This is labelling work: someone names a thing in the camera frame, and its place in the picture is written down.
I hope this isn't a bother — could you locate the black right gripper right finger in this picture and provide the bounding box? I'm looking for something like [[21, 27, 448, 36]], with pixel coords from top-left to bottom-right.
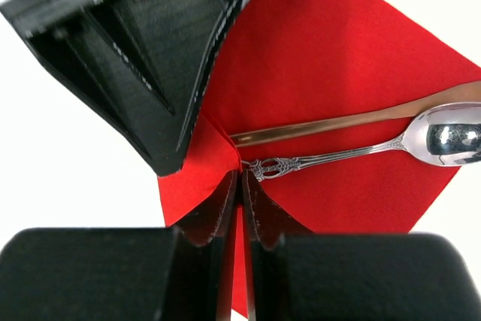
[[241, 171, 480, 320]]

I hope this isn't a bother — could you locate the silver ornate spoon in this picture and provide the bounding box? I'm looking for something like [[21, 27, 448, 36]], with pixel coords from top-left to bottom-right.
[[242, 101, 480, 182]]

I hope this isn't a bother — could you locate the red paper napkin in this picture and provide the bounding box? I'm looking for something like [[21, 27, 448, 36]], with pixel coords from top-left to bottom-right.
[[159, 0, 480, 319]]

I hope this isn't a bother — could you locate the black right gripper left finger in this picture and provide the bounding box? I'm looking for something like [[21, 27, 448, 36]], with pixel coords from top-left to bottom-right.
[[1, 171, 237, 320]]

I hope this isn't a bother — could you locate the copper knife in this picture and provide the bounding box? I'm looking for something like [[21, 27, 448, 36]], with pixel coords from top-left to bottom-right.
[[230, 81, 480, 147]]

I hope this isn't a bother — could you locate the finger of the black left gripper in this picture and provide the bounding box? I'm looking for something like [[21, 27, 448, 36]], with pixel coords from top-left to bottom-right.
[[1, 0, 250, 177]]

